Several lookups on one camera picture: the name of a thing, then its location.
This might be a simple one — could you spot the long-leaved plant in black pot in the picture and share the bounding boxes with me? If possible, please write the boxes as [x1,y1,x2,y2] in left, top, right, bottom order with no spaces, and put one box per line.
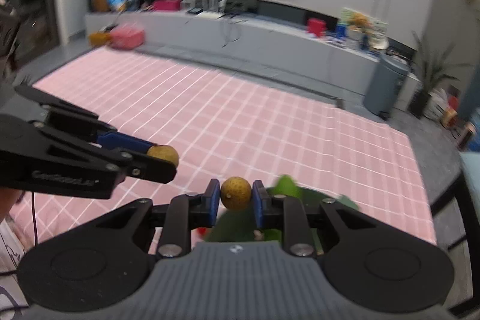
[407,31,472,120]

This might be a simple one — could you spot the pink box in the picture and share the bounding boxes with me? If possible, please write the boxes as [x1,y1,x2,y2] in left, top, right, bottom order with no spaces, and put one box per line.
[152,0,181,12]

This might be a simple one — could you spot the person's left forearm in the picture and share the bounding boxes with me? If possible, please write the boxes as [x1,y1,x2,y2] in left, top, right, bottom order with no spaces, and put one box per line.
[0,188,25,222]

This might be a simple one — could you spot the light blue cushion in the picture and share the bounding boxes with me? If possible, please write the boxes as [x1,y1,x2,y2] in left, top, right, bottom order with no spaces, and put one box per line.
[459,151,480,201]

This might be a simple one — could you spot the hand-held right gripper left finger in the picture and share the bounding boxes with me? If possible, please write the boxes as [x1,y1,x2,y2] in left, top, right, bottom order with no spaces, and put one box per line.
[84,178,221,258]

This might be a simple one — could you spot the wooden box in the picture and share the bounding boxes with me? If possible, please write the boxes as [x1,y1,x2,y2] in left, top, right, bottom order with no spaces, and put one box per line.
[88,31,113,47]

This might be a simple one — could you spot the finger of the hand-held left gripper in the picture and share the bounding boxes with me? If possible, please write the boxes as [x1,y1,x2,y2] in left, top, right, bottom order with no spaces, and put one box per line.
[34,119,178,184]
[15,84,155,156]

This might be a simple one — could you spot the white plastic bag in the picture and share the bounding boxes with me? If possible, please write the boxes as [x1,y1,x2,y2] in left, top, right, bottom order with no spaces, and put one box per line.
[424,88,449,122]

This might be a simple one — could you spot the long grey television console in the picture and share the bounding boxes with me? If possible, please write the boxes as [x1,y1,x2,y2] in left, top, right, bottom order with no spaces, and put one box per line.
[84,0,421,111]

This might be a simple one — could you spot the pink cloth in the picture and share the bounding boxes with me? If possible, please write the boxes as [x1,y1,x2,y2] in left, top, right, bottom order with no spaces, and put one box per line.
[110,24,145,50]

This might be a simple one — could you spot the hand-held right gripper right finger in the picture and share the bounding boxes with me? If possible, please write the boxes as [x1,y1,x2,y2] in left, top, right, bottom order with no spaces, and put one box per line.
[252,179,379,258]

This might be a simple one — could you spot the grey trash can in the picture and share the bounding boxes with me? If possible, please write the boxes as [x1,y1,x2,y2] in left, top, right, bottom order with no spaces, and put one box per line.
[363,54,410,118]

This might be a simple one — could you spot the red box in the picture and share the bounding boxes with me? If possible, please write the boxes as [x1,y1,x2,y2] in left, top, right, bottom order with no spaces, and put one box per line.
[307,18,326,37]

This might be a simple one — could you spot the red bag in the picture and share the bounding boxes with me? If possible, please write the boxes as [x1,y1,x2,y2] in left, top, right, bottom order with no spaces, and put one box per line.
[440,95,460,128]

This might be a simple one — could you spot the white router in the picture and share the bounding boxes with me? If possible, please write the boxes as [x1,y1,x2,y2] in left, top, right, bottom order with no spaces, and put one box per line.
[197,0,228,19]

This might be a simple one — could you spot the tangled black cables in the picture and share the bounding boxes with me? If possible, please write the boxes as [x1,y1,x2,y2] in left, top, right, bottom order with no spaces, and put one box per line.
[220,14,245,49]

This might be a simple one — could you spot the small brown round fruit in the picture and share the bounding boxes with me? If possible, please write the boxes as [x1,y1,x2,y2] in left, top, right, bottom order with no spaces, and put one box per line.
[220,176,253,210]
[146,145,180,168]

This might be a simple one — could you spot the pink checked tablecloth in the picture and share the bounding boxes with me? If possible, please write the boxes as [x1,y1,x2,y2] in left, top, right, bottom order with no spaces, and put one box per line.
[7,46,439,255]

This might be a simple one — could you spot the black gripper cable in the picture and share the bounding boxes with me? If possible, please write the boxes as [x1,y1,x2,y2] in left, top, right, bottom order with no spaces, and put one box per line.
[0,190,40,277]

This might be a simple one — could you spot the brown teddy bear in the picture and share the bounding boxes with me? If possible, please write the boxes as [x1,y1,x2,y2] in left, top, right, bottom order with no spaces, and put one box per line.
[349,13,373,43]

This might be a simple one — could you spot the green colander bowl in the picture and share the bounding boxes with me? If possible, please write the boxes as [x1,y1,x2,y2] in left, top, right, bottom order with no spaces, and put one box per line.
[202,175,361,257]

